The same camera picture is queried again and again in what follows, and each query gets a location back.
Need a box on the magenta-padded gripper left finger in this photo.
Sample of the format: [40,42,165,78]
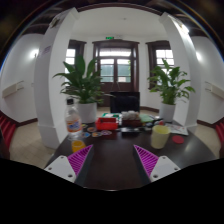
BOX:
[44,144,95,188]

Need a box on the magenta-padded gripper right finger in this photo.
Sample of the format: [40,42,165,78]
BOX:
[133,144,181,186]

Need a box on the clear orange drink bottle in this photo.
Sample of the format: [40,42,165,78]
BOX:
[64,97,87,154]

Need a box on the pale yellow plastic cup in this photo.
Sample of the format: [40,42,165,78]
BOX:
[150,124,171,150]

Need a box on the flat round red coaster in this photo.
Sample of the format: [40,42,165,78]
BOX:
[171,134,185,145]

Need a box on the black flat handheld device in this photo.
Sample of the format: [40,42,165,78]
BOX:
[120,127,141,134]

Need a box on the green folded cloth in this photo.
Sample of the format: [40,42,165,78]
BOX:
[139,113,156,124]

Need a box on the red plastic basket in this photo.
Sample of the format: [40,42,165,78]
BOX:
[95,116,120,132]

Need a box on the green flat box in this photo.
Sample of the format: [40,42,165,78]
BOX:
[101,112,123,120]

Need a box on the leafy plant in white pot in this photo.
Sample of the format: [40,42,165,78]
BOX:
[147,58,196,123]
[52,54,114,124]

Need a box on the dark wooden double door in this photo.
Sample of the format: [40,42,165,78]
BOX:
[92,39,141,108]

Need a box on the dark-framed window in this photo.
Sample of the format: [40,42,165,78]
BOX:
[145,40,175,90]
[65,39,87,88]

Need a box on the white wall-mounted unit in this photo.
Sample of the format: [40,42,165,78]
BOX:
[1,80,25,99]
[204,80,224,99]

